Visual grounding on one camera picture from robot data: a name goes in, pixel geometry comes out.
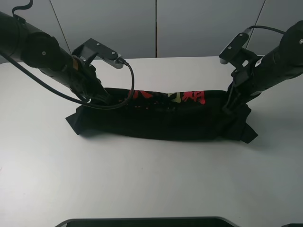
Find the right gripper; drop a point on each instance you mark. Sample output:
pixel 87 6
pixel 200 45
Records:
pixel 242 85

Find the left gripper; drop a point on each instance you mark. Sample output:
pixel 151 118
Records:
pixel 83 82

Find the black printed t-shirt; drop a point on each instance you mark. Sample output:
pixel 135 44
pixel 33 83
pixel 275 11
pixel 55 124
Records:
pixel 180 116

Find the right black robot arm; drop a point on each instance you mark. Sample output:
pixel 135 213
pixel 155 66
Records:
pixel 254 74

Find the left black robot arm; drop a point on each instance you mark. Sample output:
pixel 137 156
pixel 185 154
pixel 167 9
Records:
pixel 37 49

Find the dark tablet edge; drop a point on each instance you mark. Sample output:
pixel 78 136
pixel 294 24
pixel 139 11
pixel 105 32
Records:
pixel 148 222

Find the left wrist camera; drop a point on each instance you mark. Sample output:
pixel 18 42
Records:
pixel 91 49

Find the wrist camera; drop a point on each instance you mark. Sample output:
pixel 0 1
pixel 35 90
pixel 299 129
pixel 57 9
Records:
pixel 233 53
pixel 91 49

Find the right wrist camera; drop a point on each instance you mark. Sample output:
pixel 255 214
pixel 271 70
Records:
pixel 233 53

